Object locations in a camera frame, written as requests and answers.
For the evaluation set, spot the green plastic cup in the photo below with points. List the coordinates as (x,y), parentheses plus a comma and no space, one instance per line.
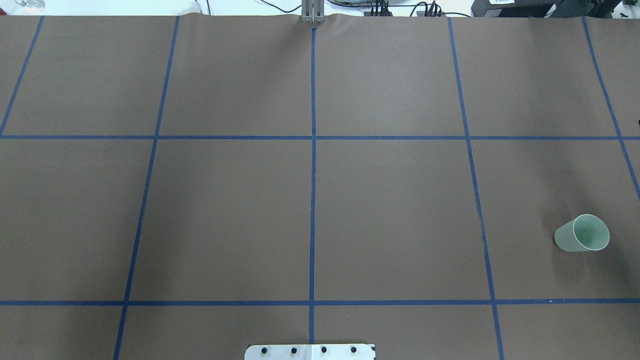
(585,233)

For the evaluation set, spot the brown paper table cover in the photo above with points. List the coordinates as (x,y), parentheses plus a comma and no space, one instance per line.
(184,187)

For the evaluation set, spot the black device top right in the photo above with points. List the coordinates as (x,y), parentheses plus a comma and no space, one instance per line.
(561,9)

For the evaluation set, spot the aluminium camera post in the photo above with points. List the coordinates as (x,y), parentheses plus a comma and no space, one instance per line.
(313,11)

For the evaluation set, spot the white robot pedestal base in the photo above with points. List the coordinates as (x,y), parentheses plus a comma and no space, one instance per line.
(328,351)

